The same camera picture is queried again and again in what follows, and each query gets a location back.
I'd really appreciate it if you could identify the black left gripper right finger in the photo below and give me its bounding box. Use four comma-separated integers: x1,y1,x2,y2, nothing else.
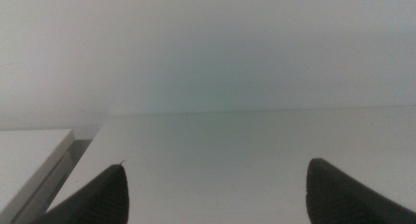
305,157,416,224

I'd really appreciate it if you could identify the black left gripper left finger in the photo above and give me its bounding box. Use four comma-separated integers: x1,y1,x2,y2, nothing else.
31,163,130,224

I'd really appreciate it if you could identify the white side table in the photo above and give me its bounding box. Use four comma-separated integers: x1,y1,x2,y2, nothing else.
0,129,76,224

